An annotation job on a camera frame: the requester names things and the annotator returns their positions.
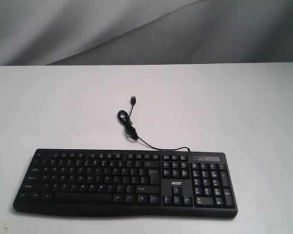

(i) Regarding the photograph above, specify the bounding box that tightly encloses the black keyboard usb cable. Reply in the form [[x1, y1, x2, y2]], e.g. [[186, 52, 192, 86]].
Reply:
[[117, 96, 191, 154]]

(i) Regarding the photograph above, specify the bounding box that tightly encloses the black acer keyboard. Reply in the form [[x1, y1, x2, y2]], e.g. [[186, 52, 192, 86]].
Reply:
[[13, 149, 238, 218]]

